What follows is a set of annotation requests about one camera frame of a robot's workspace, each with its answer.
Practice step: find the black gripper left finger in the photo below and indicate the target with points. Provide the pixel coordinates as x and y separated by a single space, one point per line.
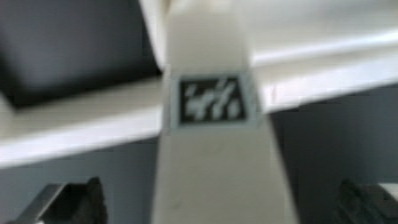
67 204

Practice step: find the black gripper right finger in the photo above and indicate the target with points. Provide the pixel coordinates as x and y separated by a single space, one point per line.
366 203

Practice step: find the white desk tabletop tray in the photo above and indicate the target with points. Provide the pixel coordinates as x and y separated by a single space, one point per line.
87 49

